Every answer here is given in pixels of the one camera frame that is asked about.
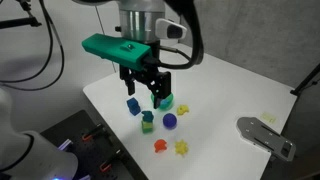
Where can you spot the yellow toy animal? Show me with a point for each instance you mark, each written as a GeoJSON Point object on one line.
{"type": "Point", "coordinates": [182, 109]}

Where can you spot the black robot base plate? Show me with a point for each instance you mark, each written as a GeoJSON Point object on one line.
{"type": "Point", "coordinates": [100, 153]}

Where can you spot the blue cube toy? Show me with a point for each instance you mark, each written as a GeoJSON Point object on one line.
{"type": "Point", "coordinates": [133, 106]}

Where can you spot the purple spiky ball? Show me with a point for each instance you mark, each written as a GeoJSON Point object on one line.
{"type": "Point", "coordinates": [170, 121]}

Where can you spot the yellow spiky star toy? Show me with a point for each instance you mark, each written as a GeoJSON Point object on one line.
{"type": "Point", "coordinates": [181, 147]}

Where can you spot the orange toy animal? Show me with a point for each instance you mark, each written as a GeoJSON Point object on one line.
{"type": "Point", "coordinates": [160, 145]}

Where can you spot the black tripod leg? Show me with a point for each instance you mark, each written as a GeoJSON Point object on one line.
{"type": "Point", "coordinates": [306, 81]}

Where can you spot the teal and green stacked blocks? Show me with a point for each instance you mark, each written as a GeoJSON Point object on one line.
{"type": "Point", "coordinates": [147, 122]}

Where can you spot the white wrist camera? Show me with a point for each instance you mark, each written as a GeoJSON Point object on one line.
{"type": "Point", "coordinates": [167, 29]}

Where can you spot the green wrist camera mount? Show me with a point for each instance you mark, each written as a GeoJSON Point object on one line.
{"type": "Point", "coordinates": [116, 49]}

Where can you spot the green translucent bowl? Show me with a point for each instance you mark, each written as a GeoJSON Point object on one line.
{"type": "Point", "coordinates": [162, 104]}

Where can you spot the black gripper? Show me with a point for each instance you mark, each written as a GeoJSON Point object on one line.
{"type": "Point", "coordinates": [159, 83]}

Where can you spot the black camera stand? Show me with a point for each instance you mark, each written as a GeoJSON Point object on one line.
{"type": "Point", "coordinates": [29, 20]}

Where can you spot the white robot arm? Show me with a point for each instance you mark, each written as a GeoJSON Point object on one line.
{"type": "Point", "coordinates": [27, 155]}

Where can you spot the grey metal mounting plate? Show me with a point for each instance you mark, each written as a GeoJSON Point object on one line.
{"type": "Point", "coordinates": [258, 133]}

